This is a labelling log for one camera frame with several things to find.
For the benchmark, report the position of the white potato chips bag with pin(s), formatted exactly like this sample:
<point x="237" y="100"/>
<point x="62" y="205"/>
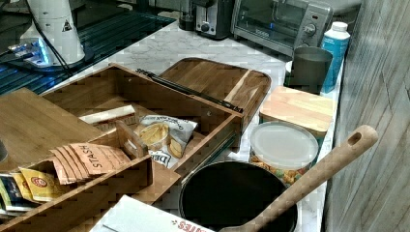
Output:
<point x="166" y="137"/>

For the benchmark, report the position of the dark blue tea packet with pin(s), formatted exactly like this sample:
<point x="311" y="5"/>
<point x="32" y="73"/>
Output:
<point x="12" y="196"/>

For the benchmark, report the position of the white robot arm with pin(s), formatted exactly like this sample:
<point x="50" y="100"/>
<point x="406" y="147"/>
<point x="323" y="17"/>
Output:
<point x="52" y="27"/>

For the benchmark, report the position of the dark grey cup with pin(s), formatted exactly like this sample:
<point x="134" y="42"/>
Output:
<point x="309" y="68"/>

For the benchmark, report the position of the orange Stash tea packets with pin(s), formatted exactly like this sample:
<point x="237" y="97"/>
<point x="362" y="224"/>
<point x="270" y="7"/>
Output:
<point x="78" y="162"/>

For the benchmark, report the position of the container with wooden lid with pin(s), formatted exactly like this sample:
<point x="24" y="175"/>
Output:
<point x="311" y="112"/>

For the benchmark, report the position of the yellow tea packet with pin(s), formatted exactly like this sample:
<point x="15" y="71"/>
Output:
<point x="43" y="186"/>

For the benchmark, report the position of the silver toaster oven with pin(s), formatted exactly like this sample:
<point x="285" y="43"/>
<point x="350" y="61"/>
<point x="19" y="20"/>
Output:
<point x="281" y="25"/>

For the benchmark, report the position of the plastic snack container clear lid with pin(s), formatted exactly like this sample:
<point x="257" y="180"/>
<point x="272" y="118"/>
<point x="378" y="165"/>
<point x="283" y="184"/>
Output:
<point x="284" y="149"/>

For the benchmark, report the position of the silver black toaster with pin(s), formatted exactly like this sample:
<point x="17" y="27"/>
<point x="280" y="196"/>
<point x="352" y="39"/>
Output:
<point x="213" y="18"/>

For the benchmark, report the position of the wooden spoon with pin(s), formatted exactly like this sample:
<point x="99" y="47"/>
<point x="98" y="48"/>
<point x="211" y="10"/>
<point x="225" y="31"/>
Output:
<point x="359" y="141"/>

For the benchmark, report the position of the white paper box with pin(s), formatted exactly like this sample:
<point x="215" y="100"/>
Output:
<point x="131" y="215"/>

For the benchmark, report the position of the blue bottle white cap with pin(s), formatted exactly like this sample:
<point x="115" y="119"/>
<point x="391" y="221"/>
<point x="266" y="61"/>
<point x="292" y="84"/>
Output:
<point x="335" y="40"/>

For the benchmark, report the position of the wooden tea organizer box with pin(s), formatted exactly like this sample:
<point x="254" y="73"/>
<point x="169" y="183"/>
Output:
<point x="83" y="204"/>

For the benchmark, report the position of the black cooking pot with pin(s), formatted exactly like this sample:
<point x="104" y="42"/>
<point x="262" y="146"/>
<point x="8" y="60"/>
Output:
<point x="228" y="193"/>

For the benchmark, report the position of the black induction cooktop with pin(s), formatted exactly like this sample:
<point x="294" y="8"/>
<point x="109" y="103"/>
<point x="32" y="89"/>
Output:
<point x="101" y="39"/>

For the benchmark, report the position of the open wooden drawer box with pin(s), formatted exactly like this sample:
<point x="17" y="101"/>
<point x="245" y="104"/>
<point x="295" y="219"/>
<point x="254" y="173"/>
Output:
<point x="116" y="86"/>

